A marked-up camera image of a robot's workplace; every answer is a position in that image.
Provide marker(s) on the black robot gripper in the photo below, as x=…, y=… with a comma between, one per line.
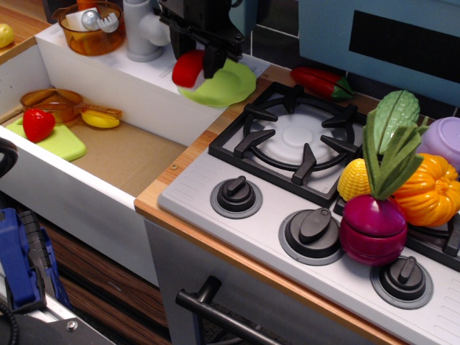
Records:
x=206, y=23

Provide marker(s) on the light green plastic plate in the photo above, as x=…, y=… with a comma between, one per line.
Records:
x=231, y=84

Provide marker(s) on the grey toy faucet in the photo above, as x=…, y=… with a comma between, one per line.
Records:
x=146, y=34

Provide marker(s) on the white toy fork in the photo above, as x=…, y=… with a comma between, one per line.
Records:
x=108, y=20

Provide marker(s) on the orange transparent toy pot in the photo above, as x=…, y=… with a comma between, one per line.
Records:
x=90, y=42

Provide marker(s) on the silver toy ladle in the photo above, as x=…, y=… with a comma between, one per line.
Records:
x=89, y=20

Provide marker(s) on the yellow toy lemon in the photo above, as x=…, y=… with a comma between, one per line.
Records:
x=93, y=120

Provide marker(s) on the red toy chili pepper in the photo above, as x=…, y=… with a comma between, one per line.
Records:
x=323, y=83

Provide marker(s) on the black stove burner grate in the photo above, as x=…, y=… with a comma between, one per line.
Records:
x=293, y=140

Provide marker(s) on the white toy sink basin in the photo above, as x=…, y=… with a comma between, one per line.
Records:
x=93, y=197

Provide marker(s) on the grey toy stove top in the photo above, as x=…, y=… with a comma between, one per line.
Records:
x=345, y=284

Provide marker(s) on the orange transparent measuring cup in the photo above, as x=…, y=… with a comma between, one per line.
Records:
x=65, y=105

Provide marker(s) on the black left stove knob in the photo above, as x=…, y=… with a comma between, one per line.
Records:
x=236, y=198

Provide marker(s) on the black stove knob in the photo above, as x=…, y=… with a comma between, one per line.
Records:
x=404, y=283
x=236, y=198
x=311, y=237

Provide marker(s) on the light green cutting board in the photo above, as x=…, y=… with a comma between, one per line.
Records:
x=61, y=142

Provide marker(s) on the red toy strawberry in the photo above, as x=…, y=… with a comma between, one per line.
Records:
x=37, y=124

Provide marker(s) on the yellow toy potato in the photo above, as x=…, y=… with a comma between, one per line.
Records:
x=6, y=35

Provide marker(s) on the yellow toy corn cob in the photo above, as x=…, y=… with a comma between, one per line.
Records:
x=359, y=178

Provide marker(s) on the black middle stove knob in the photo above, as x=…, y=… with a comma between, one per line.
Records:
x=311, y=237

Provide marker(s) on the purple toy beet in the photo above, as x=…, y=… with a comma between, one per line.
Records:
x=373, y=229

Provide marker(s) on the purple plastic bowl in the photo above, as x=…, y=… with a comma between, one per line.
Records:
x=442, y=139

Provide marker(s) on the orange toy pumpkin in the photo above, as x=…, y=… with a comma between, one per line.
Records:
x=430, y=197

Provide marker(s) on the blue clamp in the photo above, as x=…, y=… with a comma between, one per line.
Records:
x=29, y=263

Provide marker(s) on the black right stove knob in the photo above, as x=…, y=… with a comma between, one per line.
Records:
x=404, y=283

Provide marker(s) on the black oven door handle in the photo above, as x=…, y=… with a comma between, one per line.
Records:
x=200, y=304

